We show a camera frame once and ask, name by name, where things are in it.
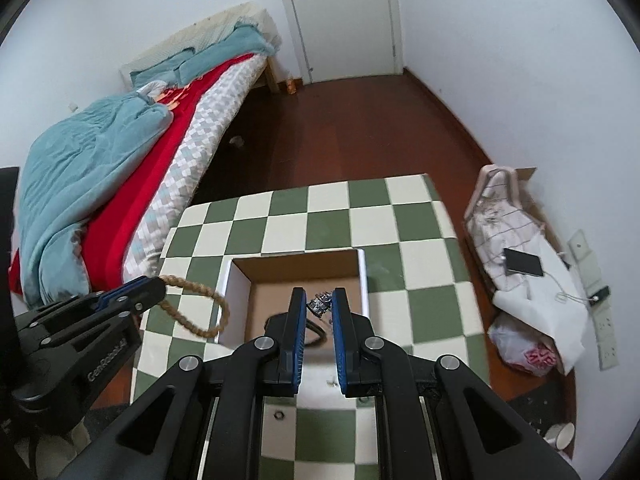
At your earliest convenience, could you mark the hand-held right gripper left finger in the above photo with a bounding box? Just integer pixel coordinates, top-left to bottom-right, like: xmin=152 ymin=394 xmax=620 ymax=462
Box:
xmin=56 ymin=287 xmax=308 ymax=480

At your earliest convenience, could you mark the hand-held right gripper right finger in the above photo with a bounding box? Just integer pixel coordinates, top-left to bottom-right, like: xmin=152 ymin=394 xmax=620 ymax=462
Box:
xmin=331 ymin=287 xmax=582 ymax=480

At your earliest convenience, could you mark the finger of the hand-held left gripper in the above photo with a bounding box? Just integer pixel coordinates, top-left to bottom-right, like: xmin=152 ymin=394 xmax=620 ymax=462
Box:
xmin=37 ymin=290 xmax=167 ymax=351
xmin=14 ymin=275 xmax=167 ymax=333

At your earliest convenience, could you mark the silver jewelry piece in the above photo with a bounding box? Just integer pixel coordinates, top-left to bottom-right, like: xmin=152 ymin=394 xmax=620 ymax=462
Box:
xmin=307 ymin=292 xmax=334 ymax=317

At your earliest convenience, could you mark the cardboard box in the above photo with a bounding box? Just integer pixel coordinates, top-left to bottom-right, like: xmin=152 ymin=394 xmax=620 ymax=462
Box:
xmin=216 ymin=247 xmax=374 ymax=401

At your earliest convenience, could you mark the braided brown rope bracelet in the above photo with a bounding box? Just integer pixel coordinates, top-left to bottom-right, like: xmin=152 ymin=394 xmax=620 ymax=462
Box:
xmin=159 ymin=274 xmax=231 ymax=341

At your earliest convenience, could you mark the green white checked tablecloth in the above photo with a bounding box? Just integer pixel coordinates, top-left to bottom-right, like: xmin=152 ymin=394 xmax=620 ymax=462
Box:
xmin=130 ymin=173 xmax=494 ymax=480

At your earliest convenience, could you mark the large teal blanket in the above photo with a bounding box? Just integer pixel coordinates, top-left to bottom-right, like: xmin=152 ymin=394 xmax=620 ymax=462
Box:
xmin=15 ymin=91 xmax=174 ymax=307

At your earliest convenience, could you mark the grey white checked bed sheet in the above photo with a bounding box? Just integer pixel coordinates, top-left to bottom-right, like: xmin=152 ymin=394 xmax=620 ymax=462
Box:
xmin=121 ymin=56 xmax=267 ymax=282

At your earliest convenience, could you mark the white plastic bag red print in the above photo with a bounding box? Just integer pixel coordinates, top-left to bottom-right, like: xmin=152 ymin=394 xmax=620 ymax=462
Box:
xmin=487 ymin=311 xmax=559 ymax=377

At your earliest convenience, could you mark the printed pillow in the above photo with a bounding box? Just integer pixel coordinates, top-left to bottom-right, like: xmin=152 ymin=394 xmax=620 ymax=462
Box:
xmin=136 ymin=81 xmax=193 ymax=111

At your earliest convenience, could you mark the black smartphone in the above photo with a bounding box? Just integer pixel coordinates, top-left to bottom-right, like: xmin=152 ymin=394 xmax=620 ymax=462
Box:
xmin=502 ymin=247 xmax=545 ymax=278

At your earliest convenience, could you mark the white cloth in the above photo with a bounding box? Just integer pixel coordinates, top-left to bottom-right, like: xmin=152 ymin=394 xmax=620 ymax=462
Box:
xmin=492 ymin=237 xmax=590 ymax=377

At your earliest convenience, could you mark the white cup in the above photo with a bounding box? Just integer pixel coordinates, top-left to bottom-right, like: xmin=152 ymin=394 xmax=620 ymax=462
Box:
xmin=543 ymin=421 xmax=577 ymax=452

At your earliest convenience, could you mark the small teal blanket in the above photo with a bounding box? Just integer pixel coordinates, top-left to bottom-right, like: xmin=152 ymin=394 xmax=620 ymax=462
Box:
xmin=130 ymin=24 xmax=277 ymax=87

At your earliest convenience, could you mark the white power strip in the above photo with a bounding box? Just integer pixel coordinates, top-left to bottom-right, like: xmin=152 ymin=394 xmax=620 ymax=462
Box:
xmin=569 ymin=229 xmax=622 ymax=372

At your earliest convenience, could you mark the cream bed headboard cover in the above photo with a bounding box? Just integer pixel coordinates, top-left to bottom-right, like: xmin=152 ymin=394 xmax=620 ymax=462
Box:
xmin=119 ymin=2 xmax=279 ymax=83

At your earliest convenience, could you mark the white door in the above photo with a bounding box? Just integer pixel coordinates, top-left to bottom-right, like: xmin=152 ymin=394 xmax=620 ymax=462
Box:
xmin=272 ymin=0 xmax=404 ymax=85

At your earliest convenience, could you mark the black bracelet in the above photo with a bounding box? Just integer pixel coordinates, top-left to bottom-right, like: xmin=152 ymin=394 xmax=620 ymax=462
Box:
xmin=268 ymin=310 xmax=332 ymax=347

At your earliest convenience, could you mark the white charging cable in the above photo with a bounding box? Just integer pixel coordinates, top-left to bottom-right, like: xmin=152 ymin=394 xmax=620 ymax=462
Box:
xmin=497 ymin=252 xmax=597 ymax=307

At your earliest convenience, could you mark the wooden bed frame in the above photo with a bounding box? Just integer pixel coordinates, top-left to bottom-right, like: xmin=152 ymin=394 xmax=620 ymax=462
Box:
xmin=252 ymin=56 xmax=282 ymax=94

